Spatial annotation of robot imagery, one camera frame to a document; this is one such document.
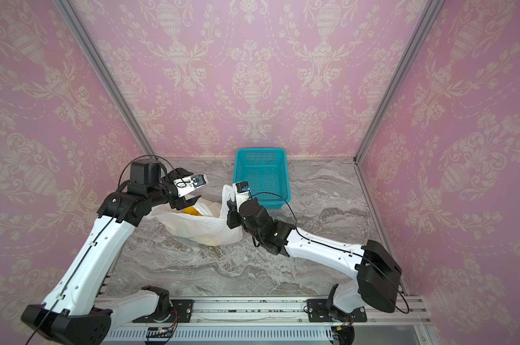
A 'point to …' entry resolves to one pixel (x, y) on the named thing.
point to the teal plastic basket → (266, 172)
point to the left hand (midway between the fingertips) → (192, 181)
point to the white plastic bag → (210, 228)
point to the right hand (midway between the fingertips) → (228, 202)
